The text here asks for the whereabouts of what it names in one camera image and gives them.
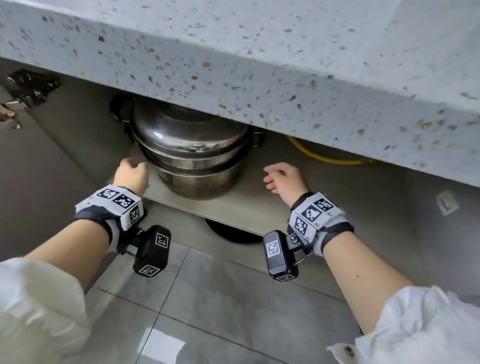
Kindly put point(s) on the person's right hand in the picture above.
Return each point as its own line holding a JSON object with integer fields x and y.
{"x": 287, "y": 183}

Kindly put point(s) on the person's left hand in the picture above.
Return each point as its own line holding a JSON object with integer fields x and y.
{"x": 131, "y": 176}

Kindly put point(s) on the steel steamer pot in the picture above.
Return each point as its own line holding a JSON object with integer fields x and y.
{"x": 198, "y": 185}

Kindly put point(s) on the steel pot with lid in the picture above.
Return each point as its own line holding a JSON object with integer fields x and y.
{"x": 191, "y": 135}

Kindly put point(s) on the person's left forearm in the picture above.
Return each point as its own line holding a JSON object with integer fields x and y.
{"x": 48, "y": 270}

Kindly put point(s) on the person's right forearm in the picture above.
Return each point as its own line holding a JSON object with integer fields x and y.
{"x": 405, "y": 311}

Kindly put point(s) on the steel cabinet hinge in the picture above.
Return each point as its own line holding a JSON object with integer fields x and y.
{"x": 32, "y": 88}

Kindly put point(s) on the white tagged left wristband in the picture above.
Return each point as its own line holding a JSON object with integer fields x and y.
{"x": 112, "y": 210}

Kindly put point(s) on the white tagged wristband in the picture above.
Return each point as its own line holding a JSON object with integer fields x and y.
{"x": 318, "y": 221}
{"x": 112, "y": 210}

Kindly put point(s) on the white tagged right wristband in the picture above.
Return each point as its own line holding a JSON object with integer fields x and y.
{"x": 318, "y": 221}

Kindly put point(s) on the white door sticker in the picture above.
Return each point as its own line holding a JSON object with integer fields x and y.
{"x": 447, "y": 202}

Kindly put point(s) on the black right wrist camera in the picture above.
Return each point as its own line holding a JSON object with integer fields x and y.
{"x": 279, "y": 257}

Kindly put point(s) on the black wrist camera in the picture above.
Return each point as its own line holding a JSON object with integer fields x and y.
{"x": 279, "y": 257}
{"x": 152, "y": 251}

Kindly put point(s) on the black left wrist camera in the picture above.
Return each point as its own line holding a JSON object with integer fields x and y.
{"x": 152, "y": 251}

